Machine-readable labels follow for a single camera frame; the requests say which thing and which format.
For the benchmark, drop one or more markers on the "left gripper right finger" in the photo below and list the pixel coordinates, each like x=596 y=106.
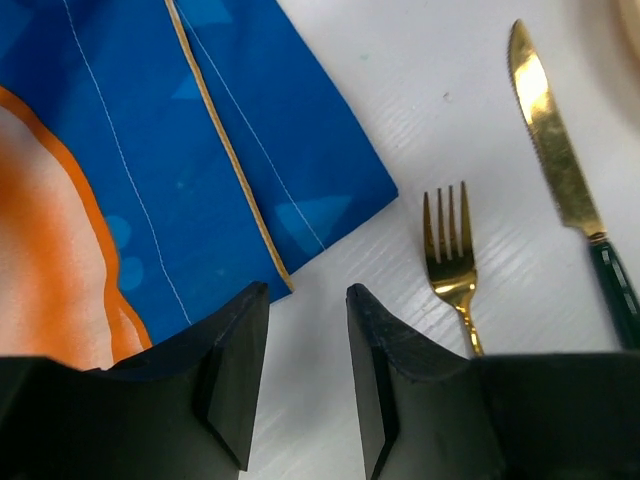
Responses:
x=427 y=413

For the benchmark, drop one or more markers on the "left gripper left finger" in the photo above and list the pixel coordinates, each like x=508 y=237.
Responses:
x=183 y=409

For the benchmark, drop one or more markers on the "blue cartoon placemat cloth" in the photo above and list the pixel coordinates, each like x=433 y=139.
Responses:
x=156 y=158

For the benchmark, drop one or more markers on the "tan round plate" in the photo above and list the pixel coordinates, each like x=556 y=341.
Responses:
x=630 y=17

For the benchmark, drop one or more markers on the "gold fork dark handle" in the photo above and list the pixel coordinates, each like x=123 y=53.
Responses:
x=450 y=261

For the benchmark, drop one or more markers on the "gold knife dark handle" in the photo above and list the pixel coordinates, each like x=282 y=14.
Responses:
x=566 y=182

